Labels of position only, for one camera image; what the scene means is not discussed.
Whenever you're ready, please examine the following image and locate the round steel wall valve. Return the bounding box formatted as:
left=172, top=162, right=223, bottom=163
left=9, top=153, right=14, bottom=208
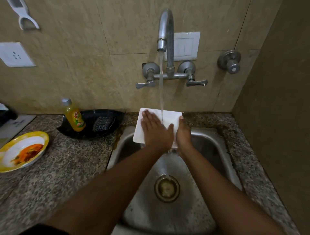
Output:
left=217, top=50, right=241, bottom=75

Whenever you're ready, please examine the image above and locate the white cutting board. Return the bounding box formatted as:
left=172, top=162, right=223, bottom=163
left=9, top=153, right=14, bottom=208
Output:
left=133, top=108, right=183, bottom=148

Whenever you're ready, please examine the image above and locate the white switch plate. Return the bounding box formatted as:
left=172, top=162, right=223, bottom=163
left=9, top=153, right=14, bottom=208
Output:
left=164, top=32, right=201, bottom=61

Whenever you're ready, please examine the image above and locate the person's right hand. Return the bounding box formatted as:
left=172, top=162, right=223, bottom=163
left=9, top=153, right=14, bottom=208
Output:
left=176, top=116, right=194, bottom=157

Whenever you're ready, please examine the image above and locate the person's left forearm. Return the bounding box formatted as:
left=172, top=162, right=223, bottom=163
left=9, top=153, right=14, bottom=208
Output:
left=45, top=145, right=170, bottom=235

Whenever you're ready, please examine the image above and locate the yellow dish soap bottle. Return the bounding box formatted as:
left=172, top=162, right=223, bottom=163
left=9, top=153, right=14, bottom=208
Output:
left=61, top=98, right=86, bottom=132

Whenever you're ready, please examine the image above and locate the black object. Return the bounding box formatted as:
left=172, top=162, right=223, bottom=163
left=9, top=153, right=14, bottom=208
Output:
left=0, top=103, right=18, bottom=127

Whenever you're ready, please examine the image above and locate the white wall hook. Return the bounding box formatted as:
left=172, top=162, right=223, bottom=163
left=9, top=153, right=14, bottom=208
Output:
left=7, top=0, right=40, bottom=31

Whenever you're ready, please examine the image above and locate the steel wall faucet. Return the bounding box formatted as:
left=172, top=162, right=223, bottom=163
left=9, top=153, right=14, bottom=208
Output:
left=135, top=9, right=208, bottom=89

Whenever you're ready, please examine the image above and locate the steel sink basin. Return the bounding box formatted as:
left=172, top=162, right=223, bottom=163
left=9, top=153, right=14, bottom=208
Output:
left=107, top=126, right=243, bottom=235

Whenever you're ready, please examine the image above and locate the grey induction cooktop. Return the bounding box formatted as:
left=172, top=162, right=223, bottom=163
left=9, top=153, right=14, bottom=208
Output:
left=0, top=115, right=36, bottom=146

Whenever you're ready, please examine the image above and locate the person's left hand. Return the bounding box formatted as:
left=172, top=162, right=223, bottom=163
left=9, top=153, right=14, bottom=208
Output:
left=140, top=110, right=174, bottom=152

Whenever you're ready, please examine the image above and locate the white socket plate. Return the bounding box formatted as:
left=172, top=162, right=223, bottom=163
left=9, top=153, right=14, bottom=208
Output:
left=0, top=42, right=36, bottom=68

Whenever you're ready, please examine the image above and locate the yellow-rimmed plate with leftovers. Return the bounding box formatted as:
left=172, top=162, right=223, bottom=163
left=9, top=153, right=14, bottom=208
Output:
left=0, top=131, right=49, bottom=173

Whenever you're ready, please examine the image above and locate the dark scrub pad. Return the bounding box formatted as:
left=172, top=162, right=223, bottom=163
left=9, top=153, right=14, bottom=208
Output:
left=93, top=116, right=115, bottom=132

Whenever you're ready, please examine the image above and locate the black leaf-shaped tray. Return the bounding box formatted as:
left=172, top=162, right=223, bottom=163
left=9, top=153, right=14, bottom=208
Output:
left=56, top=109, right=125, bottom=140

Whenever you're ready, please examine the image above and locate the person's right forearm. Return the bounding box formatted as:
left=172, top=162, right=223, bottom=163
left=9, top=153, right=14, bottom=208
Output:
left=178, top=150, right=287, bottom=235

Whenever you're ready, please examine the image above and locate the person's black clothing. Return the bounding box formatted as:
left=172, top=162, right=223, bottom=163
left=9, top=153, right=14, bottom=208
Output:
left=21, top=224, right=71, bottom=235

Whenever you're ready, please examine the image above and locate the steel sink drain strainer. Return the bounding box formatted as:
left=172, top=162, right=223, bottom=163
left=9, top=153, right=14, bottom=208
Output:
left=154, top=175, right=181, bottom=203

